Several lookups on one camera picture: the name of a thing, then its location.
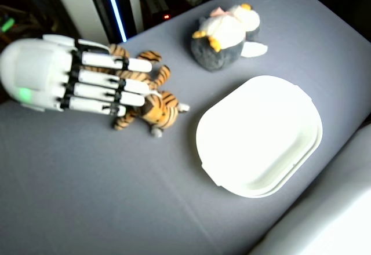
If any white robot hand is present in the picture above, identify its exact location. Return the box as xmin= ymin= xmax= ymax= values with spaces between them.
xmin=0 ymin=34 xmax=154 ymax=117

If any orange striped tiger plush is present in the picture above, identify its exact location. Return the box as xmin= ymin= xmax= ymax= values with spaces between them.
xmin=83 ymin=43 xmax=191 ymax=139

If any grey white penguin plush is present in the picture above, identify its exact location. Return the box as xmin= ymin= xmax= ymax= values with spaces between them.
xmin=190 ymin=3 xmax=269 ymax=72

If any white oval plastic lid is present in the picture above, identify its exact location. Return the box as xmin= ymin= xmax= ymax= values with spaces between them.
xmin=195 ymin=74 xmax=324 ymax=199

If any green glowing object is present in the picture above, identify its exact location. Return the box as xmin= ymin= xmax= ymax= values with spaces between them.
xmin=0 ymin=16 xmax=16 ymax=33

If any white upright panel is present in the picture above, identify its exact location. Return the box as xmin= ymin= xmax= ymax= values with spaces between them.
xmin=48 ymin=0 xmax=144 ymax=45

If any blue light strip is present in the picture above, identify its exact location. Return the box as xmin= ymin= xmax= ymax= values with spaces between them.
xmin=103 ymin=0 xmax=128 ymax=43

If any grey table cloth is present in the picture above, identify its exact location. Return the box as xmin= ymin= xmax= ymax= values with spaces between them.
xmin=0 ymin=0 xmax=371 ymax=255

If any black box with red light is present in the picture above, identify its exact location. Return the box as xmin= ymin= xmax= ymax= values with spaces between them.
xmin=149 ymin=8 xmax=186 ymax=29

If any white rounded shell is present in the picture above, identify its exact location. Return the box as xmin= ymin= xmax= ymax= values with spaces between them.
xmin=249 ymin=121 xmax=371 ymax=255

